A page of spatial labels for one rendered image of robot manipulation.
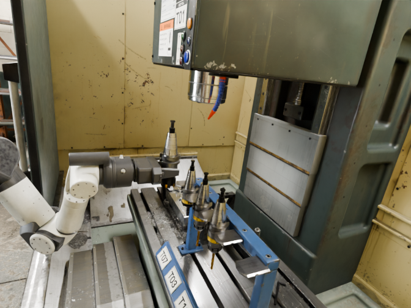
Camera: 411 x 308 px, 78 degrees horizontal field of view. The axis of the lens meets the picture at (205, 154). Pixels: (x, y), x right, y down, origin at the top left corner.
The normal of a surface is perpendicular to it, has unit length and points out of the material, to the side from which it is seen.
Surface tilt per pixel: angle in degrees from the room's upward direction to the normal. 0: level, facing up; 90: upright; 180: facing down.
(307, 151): 90
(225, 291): 0
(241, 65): 90
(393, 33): 90
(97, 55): 90
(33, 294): 0
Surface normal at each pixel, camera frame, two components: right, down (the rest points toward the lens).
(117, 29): 0.41, 0.33
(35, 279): 0.11, -0.94
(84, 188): 0.36, 0.61
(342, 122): -0.91, 0.04
